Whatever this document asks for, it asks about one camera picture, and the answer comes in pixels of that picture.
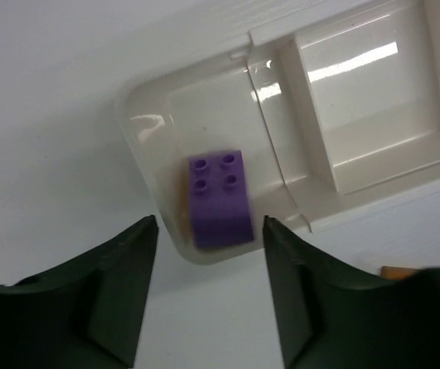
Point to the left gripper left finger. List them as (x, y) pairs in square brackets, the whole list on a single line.
[(84, 313)]

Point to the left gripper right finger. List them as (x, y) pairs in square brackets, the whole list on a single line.
[(332, 315)]

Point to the purple lego brick lone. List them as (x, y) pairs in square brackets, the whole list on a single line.
[(218, 204)]

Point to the brown flat lego brick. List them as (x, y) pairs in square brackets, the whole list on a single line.
[(396, 273)]

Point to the white three-compartment tray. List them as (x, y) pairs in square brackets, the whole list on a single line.
[(335, 109)]

